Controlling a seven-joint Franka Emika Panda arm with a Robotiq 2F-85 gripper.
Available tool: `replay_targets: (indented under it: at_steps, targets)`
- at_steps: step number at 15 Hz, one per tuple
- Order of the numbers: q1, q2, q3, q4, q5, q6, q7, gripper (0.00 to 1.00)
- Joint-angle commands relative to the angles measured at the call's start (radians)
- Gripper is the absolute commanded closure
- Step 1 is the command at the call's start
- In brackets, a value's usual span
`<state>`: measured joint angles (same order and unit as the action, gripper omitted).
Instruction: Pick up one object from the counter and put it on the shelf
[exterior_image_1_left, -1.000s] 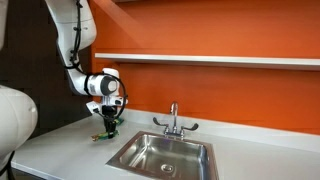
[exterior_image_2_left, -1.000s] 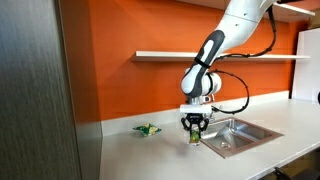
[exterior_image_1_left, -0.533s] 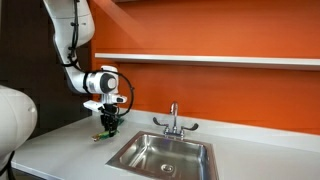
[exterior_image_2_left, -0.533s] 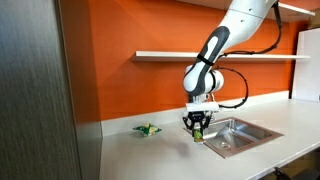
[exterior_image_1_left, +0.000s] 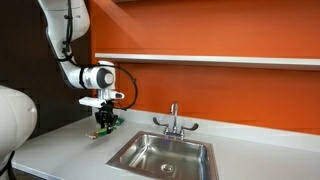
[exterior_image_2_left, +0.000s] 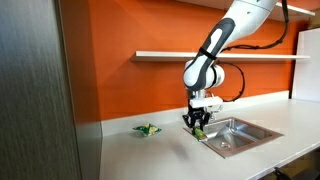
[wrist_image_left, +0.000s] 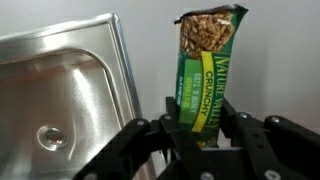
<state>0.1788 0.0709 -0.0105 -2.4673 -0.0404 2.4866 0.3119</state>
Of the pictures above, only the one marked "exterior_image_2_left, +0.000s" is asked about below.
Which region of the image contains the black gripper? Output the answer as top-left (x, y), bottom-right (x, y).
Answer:
top-left (181, 105), bottom-right (211, 132)

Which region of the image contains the long white wall shelf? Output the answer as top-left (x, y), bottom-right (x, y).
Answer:
top-left (130, 50), bottom-right (311, 64)

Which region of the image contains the green granola bar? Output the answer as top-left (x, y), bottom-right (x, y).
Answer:
top-left (192, 126), bottom-right (209, 142)

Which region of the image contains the dark wood cabinet panel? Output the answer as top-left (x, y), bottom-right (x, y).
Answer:
top-left (0, 0), bottom-right (103, 180)

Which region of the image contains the brown cardboard box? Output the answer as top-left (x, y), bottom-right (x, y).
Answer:
top-left (307, 12), bottom-right (320, 30)

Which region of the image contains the stainless steel sink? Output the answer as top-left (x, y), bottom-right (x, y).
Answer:
top-left (182, 116), bottom-right (285, 160)

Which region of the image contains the white appliance side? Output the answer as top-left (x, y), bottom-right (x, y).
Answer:
top-left (291, 27), bottom-right (320, 104)

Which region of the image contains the green yellow snack bag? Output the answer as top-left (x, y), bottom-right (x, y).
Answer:
top-left (132, 122), bottom-right (163, 138)

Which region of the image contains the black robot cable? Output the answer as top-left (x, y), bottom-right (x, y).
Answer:
top-left (215, 0), bottom-right (290, 103)

